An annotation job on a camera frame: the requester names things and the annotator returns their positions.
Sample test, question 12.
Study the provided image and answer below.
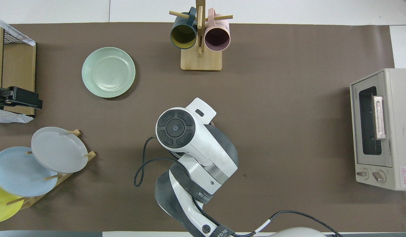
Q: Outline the wooden shelf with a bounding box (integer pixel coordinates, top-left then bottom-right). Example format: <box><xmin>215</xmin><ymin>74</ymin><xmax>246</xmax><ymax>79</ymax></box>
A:
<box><xmin>0</xmin><ymin>25</ymin><xmax>36</xmax><ymax>117</ymax></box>

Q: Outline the wooden mug tree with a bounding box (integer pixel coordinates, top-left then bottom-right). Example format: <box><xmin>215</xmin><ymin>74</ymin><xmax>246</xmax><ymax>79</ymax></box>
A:
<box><xmin>169</xmin><ymin>0</ymin><xmax>233</xmax><ymax>71</ymax></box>

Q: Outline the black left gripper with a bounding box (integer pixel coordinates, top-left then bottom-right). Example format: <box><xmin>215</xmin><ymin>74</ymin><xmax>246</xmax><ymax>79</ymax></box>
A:
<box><xmin>0</xmin><ymin>87</ymin><xmax>43</xmax><ymax>109</ymax></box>

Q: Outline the light green plate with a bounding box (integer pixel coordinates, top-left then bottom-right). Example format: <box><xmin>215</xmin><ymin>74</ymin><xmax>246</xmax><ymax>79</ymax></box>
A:
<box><xmin>81</xmin><ymin>47</ymin><xmax>136</xmax><ymax>98</ymax></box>

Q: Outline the grey plate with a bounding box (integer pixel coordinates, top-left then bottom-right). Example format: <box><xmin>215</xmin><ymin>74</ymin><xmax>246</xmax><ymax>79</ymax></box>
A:
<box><xmin>31</xmin><ymin>127</ymin><xmax>89</xmax><ymax>174</ymax></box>

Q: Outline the light blue plate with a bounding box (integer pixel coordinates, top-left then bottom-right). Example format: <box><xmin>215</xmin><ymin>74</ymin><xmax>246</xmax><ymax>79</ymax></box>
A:
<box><xmin>0</xmin><ymin>146</ymin><xmax>58</xmax><ymax>197</ymax></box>

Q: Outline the black cable white band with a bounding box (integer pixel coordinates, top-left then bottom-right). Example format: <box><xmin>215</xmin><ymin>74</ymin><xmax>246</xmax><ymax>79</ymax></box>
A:
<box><xmin>229</xmin><ymin>210</ymin><xmax>342</xmax><ymax>237</ymax></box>

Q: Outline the dark blue mug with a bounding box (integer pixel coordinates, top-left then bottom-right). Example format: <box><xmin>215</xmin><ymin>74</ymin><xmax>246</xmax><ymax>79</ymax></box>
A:
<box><xmin>170</xmin><ymin>7</ymin><xmax>198</xmax><ymax>50</ymax></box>

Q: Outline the beige toaster oven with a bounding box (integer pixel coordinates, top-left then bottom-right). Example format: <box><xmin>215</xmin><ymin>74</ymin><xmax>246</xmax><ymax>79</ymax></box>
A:
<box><xmin>350</xmin><ymin>68</ymin><xmax>406</xmax><ymax>191</ymax></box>

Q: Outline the white crumpled paper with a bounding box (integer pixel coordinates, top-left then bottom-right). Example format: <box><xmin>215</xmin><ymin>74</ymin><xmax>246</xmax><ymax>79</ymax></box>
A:
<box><xmin>0</xmin><ymin>108</ymin><xmax>34</xmax><ymax>124</ymax></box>

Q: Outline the yellow plate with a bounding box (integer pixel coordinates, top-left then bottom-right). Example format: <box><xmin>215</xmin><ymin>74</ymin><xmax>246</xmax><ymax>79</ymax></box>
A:
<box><xmin>0</xmin><ymin>178</ymin><xmax>24</xmax><ymax>224</ymax></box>

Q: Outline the brown table mat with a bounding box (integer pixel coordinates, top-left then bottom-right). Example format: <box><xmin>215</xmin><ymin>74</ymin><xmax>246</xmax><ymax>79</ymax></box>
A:
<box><xmin>0</xmin><ymin>22</ymin><xmax>406</xmax><ymax>232</ymax></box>

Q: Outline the wooden plate rack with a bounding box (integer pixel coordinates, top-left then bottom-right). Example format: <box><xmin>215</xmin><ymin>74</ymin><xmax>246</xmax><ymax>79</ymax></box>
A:
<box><xmin>5</xmin><ymin>129</ymin><xmax>97</xmax><ymax>210</ymax></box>

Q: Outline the black wire mesh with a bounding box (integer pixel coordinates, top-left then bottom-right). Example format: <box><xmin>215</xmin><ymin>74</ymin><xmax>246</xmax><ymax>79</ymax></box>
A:
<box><xmin>3</xmin><ymin>28</ymin><xmax>29</xmax><ymax>45</ymax></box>

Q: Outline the white plastic sheet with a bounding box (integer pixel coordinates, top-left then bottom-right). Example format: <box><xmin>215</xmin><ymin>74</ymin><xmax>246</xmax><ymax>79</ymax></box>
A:
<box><xmin>0</xmin><ymin>16</ymin><xmax>36</xmax><ymax>47</ymax></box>

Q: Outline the pink mug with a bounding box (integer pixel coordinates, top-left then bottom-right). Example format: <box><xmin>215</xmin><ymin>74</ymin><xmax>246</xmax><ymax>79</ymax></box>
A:
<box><xmin>204</xmin><ymin>8</ymin><xmax>230</xmax><ymax>52</ymax></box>

